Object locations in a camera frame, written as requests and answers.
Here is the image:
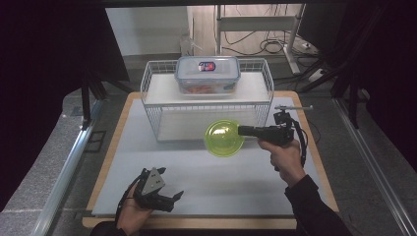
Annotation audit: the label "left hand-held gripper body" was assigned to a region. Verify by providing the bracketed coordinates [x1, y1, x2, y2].
[132, 166, 175, 213]

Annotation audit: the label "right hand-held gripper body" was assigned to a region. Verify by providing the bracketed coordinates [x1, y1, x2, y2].
[260, 104, 314, 147]

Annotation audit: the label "green translucent plastic bowl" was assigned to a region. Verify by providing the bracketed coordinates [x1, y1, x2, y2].
[204, 119, 246, 158]

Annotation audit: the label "clear plastic container blue lid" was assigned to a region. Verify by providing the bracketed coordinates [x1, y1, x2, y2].
[173, 55, 242, 96]

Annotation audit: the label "white wire rack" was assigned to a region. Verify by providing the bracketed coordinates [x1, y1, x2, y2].
[140, 58, 275, 143]

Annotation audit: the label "person's right hand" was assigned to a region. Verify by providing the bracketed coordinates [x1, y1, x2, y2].
[258, 139, 307, 189]

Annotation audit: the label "person's left hand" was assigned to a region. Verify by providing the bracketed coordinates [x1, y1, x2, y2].
[116, 191, 154, 236]

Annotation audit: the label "light grey table mat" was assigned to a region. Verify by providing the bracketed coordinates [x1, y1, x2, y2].
[91, 96, 324, 217]

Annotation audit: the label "white power strip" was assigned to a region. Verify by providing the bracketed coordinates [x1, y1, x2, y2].
[308, 68, 327, 83]

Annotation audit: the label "black metal stand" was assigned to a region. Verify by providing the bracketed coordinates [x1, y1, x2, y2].
[330, 75, 362, 130]
[81, 69, 109, 130]

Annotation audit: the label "black curtain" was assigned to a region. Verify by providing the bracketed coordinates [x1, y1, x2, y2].
[0, 0, 131, 210]
[340, 0, 417, 165]

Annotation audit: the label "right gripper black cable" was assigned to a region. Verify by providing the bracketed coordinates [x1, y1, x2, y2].
[289, 118, 309, 168]

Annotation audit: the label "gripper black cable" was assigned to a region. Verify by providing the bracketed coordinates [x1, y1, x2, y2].
[114, 175, 146, 224]
[289, 118, 309, 168]

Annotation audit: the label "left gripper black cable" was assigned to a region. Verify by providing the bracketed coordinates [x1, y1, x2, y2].
[114, 175, 146, 224]

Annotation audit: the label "aluminium rail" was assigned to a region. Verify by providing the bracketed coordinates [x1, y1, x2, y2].
[30, 97, 102, 236]
[332, 97, 417, 236]

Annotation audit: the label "black floor cables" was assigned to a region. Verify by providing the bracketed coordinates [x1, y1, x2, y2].
[222, 30, 286, 57]

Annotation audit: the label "white desk frame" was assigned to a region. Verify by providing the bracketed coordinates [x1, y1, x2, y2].
[214, 3, 308, 76]

